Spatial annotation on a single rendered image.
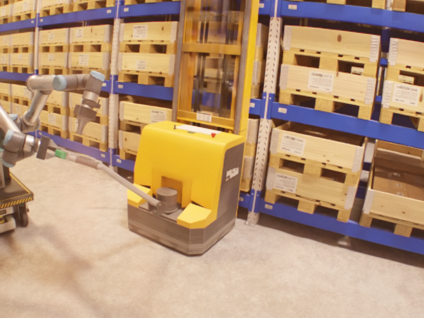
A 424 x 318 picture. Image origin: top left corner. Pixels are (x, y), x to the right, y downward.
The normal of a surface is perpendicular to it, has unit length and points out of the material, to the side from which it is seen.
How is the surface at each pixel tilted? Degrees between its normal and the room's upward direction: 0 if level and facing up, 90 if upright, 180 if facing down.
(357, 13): 90
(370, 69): 90
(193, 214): 22
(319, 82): 90
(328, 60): 90
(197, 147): 68
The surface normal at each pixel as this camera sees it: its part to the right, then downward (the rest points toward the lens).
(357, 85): -0.49, 0.19
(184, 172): -0.43, -0.08
